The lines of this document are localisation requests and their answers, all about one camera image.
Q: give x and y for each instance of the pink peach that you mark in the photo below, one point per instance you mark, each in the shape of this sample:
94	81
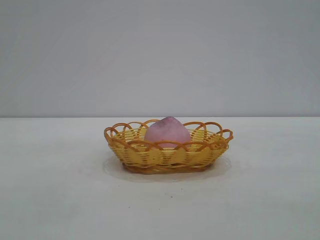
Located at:
167	133

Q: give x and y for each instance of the yellow woven plastic basket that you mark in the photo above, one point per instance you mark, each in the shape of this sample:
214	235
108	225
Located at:
175	157

